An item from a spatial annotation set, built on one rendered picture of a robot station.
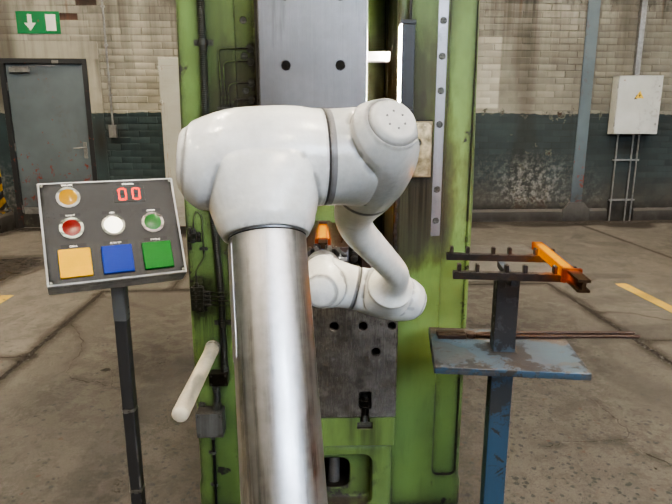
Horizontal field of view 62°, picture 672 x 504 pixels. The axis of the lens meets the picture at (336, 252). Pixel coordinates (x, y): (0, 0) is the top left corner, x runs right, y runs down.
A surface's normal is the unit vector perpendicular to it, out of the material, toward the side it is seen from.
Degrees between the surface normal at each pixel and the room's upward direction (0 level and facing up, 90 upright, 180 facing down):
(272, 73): 90
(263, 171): 68
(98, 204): 60
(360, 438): 90
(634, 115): 90
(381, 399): 90
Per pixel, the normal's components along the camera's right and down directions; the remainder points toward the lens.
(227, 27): 0.02, 0.22
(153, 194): 0.38, -0.32
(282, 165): 0.22, -0.13
